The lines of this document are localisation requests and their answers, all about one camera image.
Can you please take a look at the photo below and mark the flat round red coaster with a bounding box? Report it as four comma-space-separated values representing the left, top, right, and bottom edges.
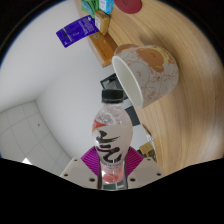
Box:
113, 0, 143, 15

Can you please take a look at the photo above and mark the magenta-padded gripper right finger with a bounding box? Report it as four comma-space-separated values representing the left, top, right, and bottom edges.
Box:
122, 146, 164, 190

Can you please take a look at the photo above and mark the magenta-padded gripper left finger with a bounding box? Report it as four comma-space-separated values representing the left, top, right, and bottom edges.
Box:
59, 146, 102, 190

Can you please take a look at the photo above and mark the small light blue box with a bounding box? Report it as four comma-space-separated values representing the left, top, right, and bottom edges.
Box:
98, 0, 115, 15

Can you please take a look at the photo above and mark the clear drink bottle black cap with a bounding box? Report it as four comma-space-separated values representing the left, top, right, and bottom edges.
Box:
91, 88, 134, 185

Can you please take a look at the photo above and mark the purple standing pouch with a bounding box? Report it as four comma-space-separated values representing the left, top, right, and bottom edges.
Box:
55, 15, 100, 49

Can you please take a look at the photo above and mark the white patterned paper cup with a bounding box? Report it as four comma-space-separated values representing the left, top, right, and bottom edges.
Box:
111, 44, 180, 109

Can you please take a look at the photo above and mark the small yellow box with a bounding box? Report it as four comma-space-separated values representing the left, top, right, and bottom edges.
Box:
94, 9, 111, 36

